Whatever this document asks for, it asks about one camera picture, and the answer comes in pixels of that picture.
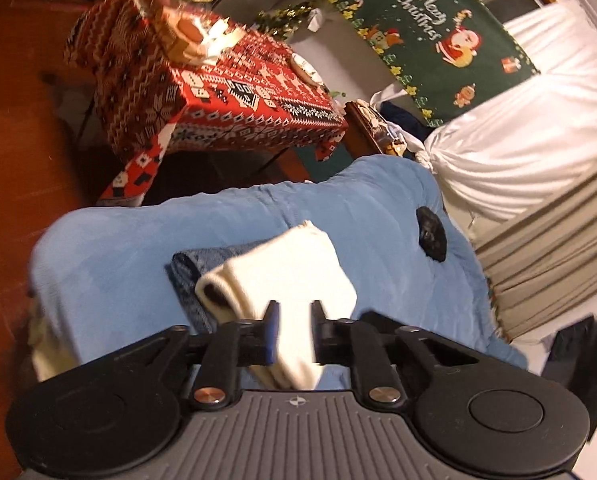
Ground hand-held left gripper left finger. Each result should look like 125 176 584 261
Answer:
113 300 280 411

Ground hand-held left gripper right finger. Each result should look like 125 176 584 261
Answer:
311 300 481 411

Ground cream knit sweater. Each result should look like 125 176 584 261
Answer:
194 220 358 392

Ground beige striped curtain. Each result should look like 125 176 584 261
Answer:
471 157 597 341

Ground folded blue jeans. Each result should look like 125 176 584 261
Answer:
164 241 279 336

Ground plaid pillow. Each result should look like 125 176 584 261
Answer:
484 275 504 341

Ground blue fleece blanket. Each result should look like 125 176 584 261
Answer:
28 154 529 391

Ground black curled cat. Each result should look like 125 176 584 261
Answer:
415 206 447 263

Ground wooden nightstand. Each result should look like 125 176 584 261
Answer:
344 100 409 157

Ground white curtain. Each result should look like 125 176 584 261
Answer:
421 0 597 223

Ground yellow-green bed sheet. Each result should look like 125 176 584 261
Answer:
26 300 79 386

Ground dark blue cloth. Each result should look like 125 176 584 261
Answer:
378 101 431 141

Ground red patterned tablecloth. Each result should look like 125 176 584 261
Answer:
63 0 349 208

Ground white plate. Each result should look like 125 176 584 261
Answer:
287 52 325 87

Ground brown basket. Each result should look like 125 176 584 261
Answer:
148 0 249 66

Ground green Christmas banner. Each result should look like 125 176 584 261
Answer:
313 0 541 128

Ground small Christmas tree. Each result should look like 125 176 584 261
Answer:
253 2 324 41

